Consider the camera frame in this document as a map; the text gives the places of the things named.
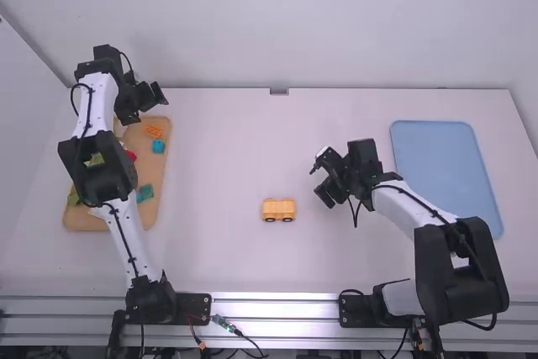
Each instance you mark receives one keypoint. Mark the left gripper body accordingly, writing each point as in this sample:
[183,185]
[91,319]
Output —
[130,98]

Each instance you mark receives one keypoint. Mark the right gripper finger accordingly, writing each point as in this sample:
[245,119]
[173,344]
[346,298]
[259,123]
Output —
[316,167]
[324,196]

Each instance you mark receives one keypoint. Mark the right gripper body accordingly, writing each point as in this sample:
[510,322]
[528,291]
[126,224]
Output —
[342,178]

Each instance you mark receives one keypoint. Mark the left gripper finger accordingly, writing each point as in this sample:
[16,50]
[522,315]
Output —
[159,95]
[129,119]

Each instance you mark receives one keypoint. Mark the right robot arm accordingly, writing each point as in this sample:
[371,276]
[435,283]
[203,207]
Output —
[458,262]

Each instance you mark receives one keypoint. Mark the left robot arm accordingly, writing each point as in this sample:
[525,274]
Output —
[94,111]

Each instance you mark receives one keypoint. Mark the orange toy brick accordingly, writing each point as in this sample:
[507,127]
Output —
[153,130]

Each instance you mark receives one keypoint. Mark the red toy brick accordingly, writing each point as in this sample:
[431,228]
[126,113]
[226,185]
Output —
[131,156]

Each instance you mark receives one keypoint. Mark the blue toy brick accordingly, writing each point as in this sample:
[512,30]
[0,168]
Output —
[159,146]

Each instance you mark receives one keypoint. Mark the yellow toy car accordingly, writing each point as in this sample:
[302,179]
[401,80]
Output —
[279,209]

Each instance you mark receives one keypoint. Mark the green toy brick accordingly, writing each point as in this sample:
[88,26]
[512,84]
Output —
[95,160]
[74,197]

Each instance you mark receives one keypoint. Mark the tan tray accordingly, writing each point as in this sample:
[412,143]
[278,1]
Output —
[155,174]

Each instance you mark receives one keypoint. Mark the teal toy brick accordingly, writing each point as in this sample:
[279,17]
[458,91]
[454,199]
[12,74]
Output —
[145,193]

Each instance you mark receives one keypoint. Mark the blue mat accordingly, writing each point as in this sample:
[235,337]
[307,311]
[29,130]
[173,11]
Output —
[445,170]

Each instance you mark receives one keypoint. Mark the silver rails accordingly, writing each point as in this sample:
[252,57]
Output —
[277,313]

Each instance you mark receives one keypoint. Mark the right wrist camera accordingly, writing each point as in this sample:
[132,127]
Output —
[323,153]

